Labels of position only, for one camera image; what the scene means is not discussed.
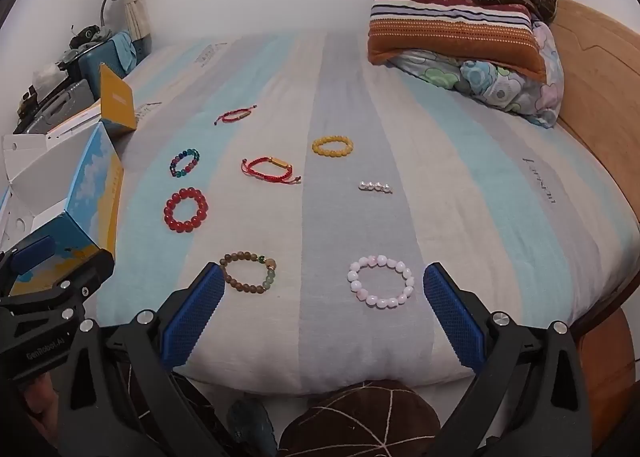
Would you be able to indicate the brown round cushion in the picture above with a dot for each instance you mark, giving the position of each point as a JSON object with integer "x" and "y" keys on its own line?
{"x": 360, "y": 422}

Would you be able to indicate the blue cloud print box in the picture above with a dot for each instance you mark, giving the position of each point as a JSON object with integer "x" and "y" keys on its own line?
{"x": 95, "y": 182}

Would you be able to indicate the person's left hand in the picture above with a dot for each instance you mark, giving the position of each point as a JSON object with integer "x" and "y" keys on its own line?
{"x": 40, "y": 394}

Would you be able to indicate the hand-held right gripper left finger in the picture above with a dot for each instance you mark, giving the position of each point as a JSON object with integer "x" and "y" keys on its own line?
{"x": 192, "y": 317}

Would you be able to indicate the yellow and white cardboard box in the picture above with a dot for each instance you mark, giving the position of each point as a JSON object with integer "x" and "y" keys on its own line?
{"x": 117, "y": 97}

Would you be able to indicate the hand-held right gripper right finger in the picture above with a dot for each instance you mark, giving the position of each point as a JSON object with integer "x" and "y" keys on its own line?
{"x": 452, "y": 317}

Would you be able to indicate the black clutter item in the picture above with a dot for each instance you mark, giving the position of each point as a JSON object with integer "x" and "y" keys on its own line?
{"x": 85, "y": 34}

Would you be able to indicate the floral quilt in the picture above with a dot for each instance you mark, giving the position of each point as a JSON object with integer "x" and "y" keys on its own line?
{"x": 500, "y": 87}

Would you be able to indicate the dark blue cloth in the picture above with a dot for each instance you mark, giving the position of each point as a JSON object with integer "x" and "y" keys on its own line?
{"x": 250, "y": 427}

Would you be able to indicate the light blue cloth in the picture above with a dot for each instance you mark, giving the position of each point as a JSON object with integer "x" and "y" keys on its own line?
{"x": 125, "y": 52}

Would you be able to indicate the grey suitcase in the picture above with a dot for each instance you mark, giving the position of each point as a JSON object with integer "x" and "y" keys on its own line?
{"x": 60, "y": 102}

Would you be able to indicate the wooden bed frame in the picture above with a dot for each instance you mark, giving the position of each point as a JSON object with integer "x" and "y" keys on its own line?
{"x": 595, "y": 87}

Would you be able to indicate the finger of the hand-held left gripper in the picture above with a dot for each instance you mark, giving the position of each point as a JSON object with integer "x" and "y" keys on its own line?
{"x": 31, "y": 252}
{"x": 85, "y": 269}

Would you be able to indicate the white plastic bag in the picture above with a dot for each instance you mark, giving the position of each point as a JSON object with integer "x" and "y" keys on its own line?
{"x": 46, "y": 74}

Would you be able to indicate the teal suitcase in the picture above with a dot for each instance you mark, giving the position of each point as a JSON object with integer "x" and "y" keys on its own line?
{"x": 97, "y": 64}

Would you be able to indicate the striped folded blanket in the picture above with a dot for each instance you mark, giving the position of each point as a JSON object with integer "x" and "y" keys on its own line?
{"x": 450, "y": 32}

